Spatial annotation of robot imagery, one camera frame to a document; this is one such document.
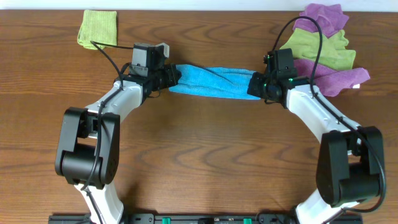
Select purple microfiber cloth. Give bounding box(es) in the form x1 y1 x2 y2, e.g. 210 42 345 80
300 3 349 38
294 59 370 97

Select upper purple microfiber cloth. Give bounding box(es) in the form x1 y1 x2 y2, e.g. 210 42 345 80
300 3 349 38

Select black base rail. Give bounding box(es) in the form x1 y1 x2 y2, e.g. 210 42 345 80
48 213 363 224

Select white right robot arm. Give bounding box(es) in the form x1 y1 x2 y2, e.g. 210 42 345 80
248 49 386 223

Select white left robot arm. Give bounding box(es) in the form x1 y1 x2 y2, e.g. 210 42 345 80
49 43 182 223

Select blue microfiber cloth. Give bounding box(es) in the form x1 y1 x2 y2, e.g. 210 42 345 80
169 64 259 100

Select folded green microfiber cloth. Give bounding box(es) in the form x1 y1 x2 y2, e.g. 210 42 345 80
77 10 117 50

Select crumpled green microfiber cloth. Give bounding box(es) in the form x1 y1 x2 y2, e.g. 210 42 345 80
280 28 356 70

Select lower purple microfiber cloth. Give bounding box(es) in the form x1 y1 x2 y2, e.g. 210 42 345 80
294 59 370 97

